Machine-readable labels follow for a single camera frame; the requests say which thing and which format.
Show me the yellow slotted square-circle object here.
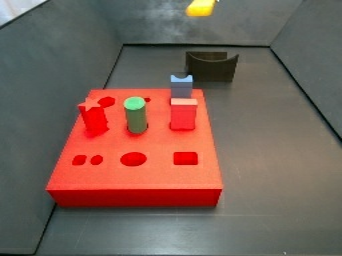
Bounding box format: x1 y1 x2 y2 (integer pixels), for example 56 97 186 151
186 0 217 17

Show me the red square peg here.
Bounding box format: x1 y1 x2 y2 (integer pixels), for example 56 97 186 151
171 98 198 130

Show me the red peg board fixture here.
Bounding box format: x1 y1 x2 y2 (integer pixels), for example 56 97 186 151
46 89 223 207

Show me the green cylinder peg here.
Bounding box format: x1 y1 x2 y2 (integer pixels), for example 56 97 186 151
125 96 147 134

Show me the blue notched peg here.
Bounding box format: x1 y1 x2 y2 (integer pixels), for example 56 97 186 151
170 75 193 98

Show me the black curved cradle stand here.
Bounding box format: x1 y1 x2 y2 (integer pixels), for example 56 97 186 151
186 51 239 82

